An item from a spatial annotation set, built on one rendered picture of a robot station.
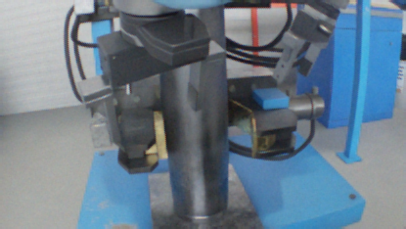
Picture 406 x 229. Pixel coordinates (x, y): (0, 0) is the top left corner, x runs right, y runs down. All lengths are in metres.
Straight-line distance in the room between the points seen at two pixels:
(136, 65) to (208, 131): 0.63
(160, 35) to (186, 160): 0.74
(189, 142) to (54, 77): 2.36
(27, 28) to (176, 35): 2.94
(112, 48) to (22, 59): 2.93
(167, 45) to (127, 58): 0.08
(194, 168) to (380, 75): 1.82
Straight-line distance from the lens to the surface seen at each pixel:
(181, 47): 0.28
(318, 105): 1.27
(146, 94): 1.17
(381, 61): 2.47
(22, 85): 3.32
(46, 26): 3.11
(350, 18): 2.21
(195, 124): 0.94
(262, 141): 0.97
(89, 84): 0.38
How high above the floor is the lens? 0.92
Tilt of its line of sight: 21 degrees down
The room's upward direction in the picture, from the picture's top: 3 degrees counter-clockwise
